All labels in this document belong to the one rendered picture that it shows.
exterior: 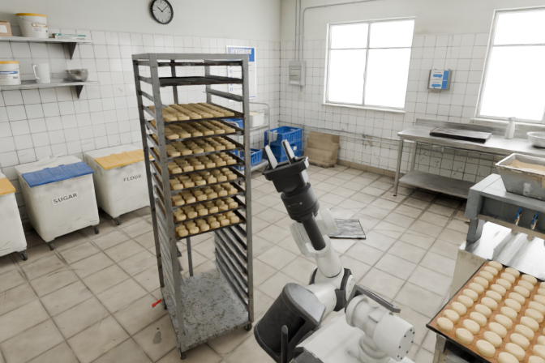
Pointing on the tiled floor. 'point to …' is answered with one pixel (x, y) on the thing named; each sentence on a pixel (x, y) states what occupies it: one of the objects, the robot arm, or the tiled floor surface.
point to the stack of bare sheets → (348, 229)
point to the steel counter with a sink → (459, 188)
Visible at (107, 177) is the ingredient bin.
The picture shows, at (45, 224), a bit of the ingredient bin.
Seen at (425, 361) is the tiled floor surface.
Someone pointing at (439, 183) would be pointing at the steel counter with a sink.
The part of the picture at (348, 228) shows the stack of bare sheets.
